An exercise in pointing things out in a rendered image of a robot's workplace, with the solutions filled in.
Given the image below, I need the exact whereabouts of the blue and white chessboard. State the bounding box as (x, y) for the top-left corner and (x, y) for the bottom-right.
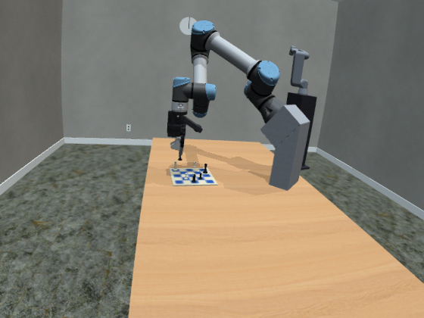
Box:
(169, 168), (218, 186)

